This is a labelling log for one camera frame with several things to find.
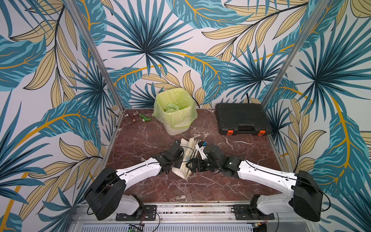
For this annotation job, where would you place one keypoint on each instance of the right aluminium frame post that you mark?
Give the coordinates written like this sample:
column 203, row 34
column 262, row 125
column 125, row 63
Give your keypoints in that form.
column 296, row 47

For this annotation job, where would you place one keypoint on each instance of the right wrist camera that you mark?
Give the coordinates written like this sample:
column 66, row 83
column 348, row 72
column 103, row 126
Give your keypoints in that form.
column 200, row 146

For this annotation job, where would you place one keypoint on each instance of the black plastic tool case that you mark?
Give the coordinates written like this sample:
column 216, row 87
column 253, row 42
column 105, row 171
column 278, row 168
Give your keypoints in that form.
column 242, row 118

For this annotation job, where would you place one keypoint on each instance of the left aluminium frame post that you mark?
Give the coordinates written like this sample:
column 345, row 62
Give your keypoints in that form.
column 78, row 18

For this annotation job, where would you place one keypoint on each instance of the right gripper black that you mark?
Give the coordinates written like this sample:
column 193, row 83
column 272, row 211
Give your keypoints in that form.
column 198, row 165

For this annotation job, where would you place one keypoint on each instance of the white bin green bag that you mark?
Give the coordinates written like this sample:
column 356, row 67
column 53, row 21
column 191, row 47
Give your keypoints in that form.
column 176, row 110

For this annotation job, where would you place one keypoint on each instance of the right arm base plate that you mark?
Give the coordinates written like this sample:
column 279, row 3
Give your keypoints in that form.
column 245, row 212

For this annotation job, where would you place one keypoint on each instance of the aluminium front rail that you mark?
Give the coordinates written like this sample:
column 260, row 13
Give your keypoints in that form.
column 193, row 217

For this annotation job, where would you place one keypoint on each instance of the aluminium frame post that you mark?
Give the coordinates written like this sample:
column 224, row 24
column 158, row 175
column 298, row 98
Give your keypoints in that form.
column 296, row 47
column 78, row 18

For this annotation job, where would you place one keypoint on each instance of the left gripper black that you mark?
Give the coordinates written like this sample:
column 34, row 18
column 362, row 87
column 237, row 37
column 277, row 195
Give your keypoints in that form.
column 179, row 161

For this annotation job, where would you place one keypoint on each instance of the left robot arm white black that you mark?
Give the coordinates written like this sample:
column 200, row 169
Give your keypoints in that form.
column 106, row 193

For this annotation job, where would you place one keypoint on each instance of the green small bottle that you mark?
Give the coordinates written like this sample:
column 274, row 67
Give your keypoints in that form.
column 145, row 118

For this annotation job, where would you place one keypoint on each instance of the yellow cover book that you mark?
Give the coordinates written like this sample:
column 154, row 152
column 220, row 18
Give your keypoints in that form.
column 189, row 153

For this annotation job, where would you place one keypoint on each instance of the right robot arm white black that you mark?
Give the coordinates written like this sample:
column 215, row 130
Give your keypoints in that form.
column 299, row 192

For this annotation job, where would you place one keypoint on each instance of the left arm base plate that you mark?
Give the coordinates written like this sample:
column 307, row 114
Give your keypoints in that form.
column 143, row 213

